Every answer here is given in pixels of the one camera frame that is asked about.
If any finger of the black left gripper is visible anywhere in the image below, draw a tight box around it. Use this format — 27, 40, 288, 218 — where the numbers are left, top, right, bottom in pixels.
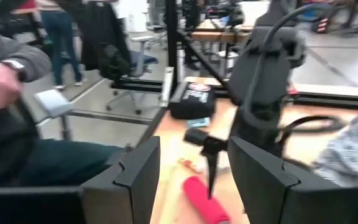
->
201, 139, 229, 200
183, 128, 210, 147

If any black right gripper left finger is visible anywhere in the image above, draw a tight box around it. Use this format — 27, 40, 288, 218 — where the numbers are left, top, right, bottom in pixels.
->
80, 136, 162, 224

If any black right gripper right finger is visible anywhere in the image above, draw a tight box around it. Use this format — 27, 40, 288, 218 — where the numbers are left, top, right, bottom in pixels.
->
227, 136, 358, 224

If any small teal packet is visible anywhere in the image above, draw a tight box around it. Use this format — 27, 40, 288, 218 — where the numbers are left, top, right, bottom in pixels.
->
186, 117, 211, 129

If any small orange medicine item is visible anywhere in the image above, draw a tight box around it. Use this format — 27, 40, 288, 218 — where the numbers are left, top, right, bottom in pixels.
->
178, 157, 207, 174

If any red cylindrical roller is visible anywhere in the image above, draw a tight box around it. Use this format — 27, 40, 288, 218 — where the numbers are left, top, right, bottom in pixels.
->
182, 175, 231, 224

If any grey patterned cloth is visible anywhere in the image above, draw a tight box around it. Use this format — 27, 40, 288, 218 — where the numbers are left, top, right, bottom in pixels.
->
311, 111, 358, 191

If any black first aid kit pouch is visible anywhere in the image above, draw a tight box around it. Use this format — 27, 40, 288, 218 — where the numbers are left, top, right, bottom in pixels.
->
168, 81, 216, 120

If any blue seat office chair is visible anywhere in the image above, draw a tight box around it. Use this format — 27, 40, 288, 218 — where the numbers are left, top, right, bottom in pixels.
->
105, 35, 160, 115

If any wooden background table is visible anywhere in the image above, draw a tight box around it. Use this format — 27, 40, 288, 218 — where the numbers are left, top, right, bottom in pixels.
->
183, 18, 255, 45

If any white chair armrest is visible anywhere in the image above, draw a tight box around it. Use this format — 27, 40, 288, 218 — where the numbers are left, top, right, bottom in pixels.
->
34, 89, 75, 141

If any person's wristwatch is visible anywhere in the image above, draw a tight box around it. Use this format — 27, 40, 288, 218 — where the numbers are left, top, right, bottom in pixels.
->
1, 58, 26, 75

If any silver metal bracket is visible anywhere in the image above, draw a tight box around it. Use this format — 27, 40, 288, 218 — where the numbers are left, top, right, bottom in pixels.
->
159, 66, 175, 108

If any black cable loop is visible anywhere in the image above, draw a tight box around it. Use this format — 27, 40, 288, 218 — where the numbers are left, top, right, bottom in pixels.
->
277, 114, 348, 141

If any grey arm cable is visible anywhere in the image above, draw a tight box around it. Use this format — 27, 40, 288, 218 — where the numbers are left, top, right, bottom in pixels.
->
242, 2, 323, 125

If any black aluminium table frame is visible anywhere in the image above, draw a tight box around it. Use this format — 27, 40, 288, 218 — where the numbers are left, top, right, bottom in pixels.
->
112, 0, 358, 110

